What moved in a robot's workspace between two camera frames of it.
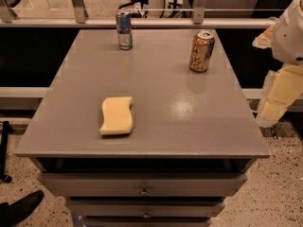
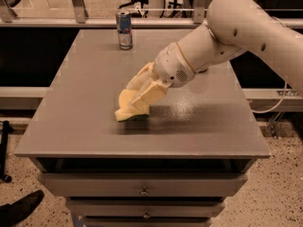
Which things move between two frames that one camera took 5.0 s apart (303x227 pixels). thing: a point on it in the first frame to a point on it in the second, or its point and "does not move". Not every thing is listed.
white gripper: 288,38 to 170,65
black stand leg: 6,130 does not move
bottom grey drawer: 148,221 does not move
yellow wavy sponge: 116,115 to 126,110
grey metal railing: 8,19 does not move
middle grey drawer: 144,207 does not move
